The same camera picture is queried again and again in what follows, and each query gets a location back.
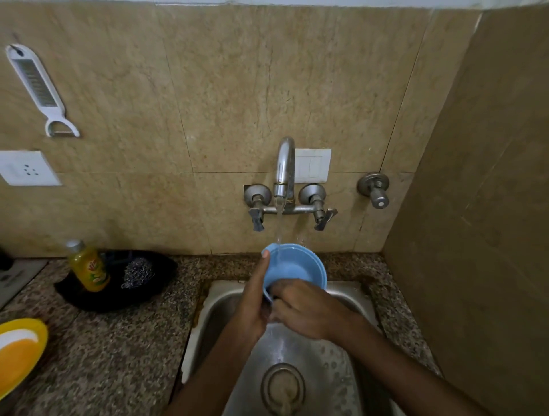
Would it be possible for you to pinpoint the stainless steel sink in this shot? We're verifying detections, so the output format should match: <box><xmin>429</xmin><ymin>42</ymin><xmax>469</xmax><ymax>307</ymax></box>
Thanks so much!
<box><xmin>180</xmin><ymin>279</ymin><xmax>406</xmax><ymax>416</ymax></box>

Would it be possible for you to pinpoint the white wall socket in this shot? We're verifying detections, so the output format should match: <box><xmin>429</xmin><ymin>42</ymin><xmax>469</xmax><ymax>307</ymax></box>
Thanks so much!
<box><xmin>0</xmin><ymin>150</ymin><xmax>63</xmax><ymax>187</ymax></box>

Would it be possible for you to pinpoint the white switch plate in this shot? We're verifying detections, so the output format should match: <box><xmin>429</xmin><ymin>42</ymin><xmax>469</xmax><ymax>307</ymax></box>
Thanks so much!
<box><xmin>293</xmin><ymin>148</ymin><xmax>332</xmax><ymax>184</ymax></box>

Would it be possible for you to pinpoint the chrome wall faucet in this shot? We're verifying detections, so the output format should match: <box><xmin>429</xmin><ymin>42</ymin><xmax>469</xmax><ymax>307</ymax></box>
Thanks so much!
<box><xmin>243</xmin><ymin>137</ymin><xmax>339</xmax><ymax>233</ymax></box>

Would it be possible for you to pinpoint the white grater peeler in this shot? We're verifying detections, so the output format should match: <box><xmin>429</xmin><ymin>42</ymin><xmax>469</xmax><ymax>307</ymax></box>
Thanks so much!
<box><xmin>5</xmin><ymin>44</ymin><xmax>81</xmax><ymax>138</ymax></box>

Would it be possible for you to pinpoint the black oval tray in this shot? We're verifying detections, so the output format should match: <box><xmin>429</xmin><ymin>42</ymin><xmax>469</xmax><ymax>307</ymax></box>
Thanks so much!
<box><xmin>54</xmin><ymin>250</ymin><xmax>179</xmax><ymax>313</ymax></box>

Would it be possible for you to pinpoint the yellow dish soap bottle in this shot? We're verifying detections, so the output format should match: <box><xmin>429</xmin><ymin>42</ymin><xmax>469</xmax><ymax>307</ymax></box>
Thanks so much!
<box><xmin>65</xmin><ymin>239</ymin><xmax>110</xmax><ymax>293</ymax></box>

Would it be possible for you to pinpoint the yellow rimmed round plate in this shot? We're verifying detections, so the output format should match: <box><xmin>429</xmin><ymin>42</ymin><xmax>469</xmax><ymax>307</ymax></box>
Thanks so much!
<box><xmin>0</xmin><ymin>318</ymin><xmax>49</xmax><ymax>402</ymax></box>

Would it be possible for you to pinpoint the chrome wall tap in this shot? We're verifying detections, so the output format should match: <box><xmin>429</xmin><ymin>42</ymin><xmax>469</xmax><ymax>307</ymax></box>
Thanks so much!
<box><xmin>356</xmin><ymin>172</ymin><xmax>391</xmax><ymax>210</ymax></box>

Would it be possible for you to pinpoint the grey drain mat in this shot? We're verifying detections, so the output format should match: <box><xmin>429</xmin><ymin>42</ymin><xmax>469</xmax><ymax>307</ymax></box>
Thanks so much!
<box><xmin>0</xmin><ymin>258</ymin><xmax>48</xmax><ymax>309</ymax></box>

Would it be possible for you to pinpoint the person's left hand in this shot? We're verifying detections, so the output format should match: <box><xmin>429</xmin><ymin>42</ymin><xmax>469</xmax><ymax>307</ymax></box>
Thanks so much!
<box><xmin>229</xmin><ymin>250</ymin><xmax>273</xmax><ymax>343</ymax></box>

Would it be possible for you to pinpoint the steel wool scrubber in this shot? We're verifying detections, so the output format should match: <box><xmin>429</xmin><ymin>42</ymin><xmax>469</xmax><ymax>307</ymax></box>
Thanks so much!
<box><xmin>121</xmin><ymin>257</ymin><xmax>156</xmax><ymax>290</ymax></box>

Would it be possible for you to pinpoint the blue plastic bowl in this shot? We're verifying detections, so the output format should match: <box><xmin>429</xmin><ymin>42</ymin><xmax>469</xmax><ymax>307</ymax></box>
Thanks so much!
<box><xmin>260</xmin><ymin>243</ymin><xmax>328</xmax><ymax>304</ymax></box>

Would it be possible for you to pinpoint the person's right hand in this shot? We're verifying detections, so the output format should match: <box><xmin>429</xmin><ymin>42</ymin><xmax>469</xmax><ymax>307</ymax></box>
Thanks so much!
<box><xmin>269</xmin><ymin>278</ymin><xmax>365</xmax><ymax>343</ymax></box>

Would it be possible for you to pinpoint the person's right forearm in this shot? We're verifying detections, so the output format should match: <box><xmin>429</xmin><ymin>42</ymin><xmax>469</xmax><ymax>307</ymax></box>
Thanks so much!
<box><xmin>343</xmin><ymin>315</ymin><xmax>494</xmax><ymax>416</ymax></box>

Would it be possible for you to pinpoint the metal sink drain strainer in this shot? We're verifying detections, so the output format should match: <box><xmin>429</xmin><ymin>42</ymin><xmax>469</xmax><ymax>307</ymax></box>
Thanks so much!
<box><xmin>260</xmin><ymin>363</ymin><xmax>306</xmax><ymax>416</ymax></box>

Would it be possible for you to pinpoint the person's left forearm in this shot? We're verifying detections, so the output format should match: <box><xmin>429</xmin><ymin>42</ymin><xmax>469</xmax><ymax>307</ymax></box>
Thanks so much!
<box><xmin>165</xmin><ymin>330</ymin><xmax>258</xmax><ymax>416</ymax></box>

